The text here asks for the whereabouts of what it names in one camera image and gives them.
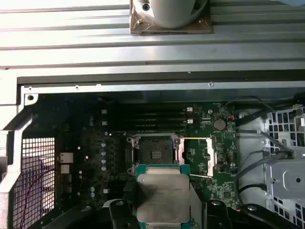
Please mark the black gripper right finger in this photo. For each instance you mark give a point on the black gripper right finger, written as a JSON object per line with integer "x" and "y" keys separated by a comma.
{"x": 216, "y": 214}

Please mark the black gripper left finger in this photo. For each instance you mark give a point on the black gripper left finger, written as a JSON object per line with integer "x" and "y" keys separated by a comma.
{"x": 119, "y": 214}

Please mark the silver green CPU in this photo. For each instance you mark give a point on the silver green CPU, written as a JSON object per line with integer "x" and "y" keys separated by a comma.
{"x": 162, "y": 190}

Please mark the CPU socket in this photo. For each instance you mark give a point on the CPU socket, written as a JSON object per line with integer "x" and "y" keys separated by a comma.
{"x": 155, "y": 148}

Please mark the black RAM slot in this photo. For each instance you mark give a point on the black RAM slot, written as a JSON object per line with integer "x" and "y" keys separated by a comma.
{"x": 147, "y": 116}
{"x": 147, "y": 121}
{"x": 147, "y": 128}
{"x": 147, "y": 110}

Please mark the green motherboard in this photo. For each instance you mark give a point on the green motherboard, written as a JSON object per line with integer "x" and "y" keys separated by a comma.
{"x": 214, "y": 181}

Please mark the silver blue capacitor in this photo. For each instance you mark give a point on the silver blue capacitor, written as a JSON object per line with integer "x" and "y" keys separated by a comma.
{"x": 103, "y": 152}
{"x": 91, "y": 194}
{"x": 103, "y": 168}
{"x": 103, "y": 144}
{"x": 103, "y": 161}
{"x": 91, "y": 189}

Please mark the silver rear port block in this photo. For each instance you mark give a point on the silver rear port block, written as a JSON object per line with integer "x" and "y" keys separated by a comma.
{"x": 65, "y": 169}
{"x": 66, "y": 158}

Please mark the silver disk bay cage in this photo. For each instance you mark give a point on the silver disk bay cage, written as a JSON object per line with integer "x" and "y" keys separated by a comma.
{"x": 286, "y": 171}

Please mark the silver coin battery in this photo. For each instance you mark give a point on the silver coin battery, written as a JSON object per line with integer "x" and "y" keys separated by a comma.
{"x": 219, "y": 124}

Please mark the black grey PC case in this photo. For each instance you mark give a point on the black grey PC case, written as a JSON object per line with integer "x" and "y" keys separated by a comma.
{"x": 9, "y": 93}

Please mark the square brown base plate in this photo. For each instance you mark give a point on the square brown base plate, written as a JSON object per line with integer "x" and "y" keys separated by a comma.
{"x": 139, "y": 26}

